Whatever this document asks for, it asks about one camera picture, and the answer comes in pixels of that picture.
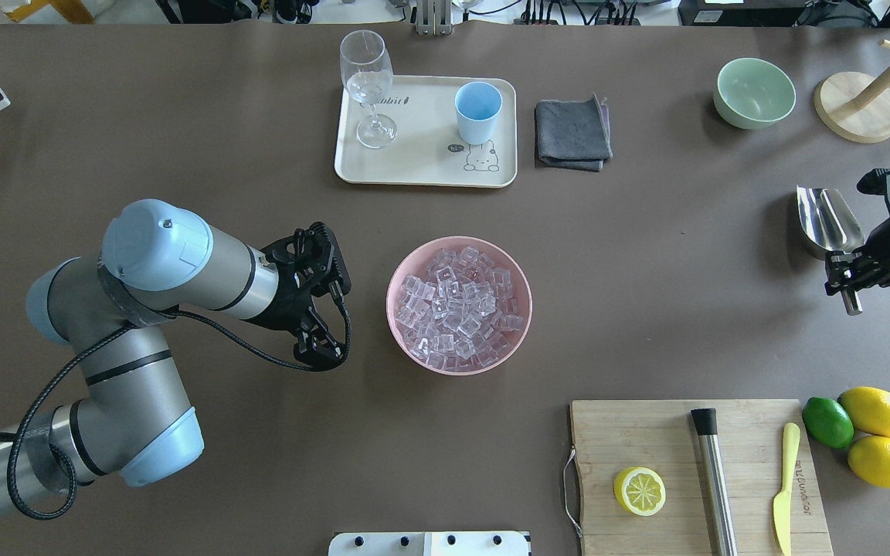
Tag clear plastic ice cubes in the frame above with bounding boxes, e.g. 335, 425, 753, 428
396, 246, 524, 370

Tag light green bowl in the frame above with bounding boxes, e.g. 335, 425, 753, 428
712, 59, 796, 130

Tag light blue cup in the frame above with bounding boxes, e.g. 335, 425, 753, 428
454, 81, 504, 145

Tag clear wine glass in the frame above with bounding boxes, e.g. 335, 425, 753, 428
339, 29, 398, 149

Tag grey folded cloth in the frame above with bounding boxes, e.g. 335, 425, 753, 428
535, 94, 613, 172

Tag green lime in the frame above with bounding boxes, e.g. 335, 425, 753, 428
802, 397, 855, 450

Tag yellow lemon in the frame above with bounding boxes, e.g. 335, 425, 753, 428
837, 386, 890, 437
847, 436, 890, 489

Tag yellow lemon upper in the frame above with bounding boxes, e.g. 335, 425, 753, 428
837, 386, 890, 437

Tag yellow lemon lower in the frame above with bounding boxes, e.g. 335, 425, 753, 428
847, 436, 890, 489

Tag cream rabbit serving tray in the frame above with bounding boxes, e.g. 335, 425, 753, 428
333, 75, 517, 188

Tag bamboo cutting board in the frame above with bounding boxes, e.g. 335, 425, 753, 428
569, 400, 803, 555

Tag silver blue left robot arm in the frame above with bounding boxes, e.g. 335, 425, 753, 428
0, 199, 351, 520

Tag pink bowl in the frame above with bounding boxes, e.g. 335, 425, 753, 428
386, 236, 533, 377

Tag wooden cup tree stand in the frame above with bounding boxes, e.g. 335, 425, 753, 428
813, 39, 890, 144

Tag steel muddler black tip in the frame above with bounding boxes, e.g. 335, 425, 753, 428
690, 408, 739, 555

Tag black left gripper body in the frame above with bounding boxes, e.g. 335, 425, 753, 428
248, 222, 351, 332

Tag yellow plastic knife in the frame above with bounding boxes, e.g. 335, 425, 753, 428
771, 422, 801, 555

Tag half lemon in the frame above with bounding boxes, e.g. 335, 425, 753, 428
613, 466, 667, 517

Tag silver metal ice scoop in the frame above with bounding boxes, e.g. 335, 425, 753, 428
796, 185, 865, 316

